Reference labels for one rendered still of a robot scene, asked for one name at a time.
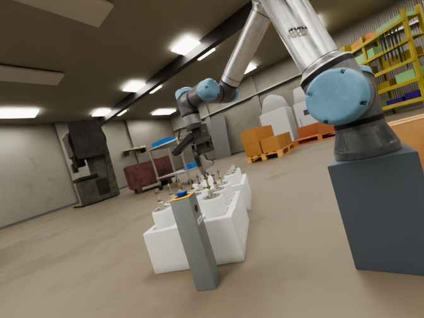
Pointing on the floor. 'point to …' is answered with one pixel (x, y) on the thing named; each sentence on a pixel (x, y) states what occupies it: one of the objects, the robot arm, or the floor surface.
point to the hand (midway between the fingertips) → (203, 174)
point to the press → (100, 145)
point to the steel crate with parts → (148, 173)
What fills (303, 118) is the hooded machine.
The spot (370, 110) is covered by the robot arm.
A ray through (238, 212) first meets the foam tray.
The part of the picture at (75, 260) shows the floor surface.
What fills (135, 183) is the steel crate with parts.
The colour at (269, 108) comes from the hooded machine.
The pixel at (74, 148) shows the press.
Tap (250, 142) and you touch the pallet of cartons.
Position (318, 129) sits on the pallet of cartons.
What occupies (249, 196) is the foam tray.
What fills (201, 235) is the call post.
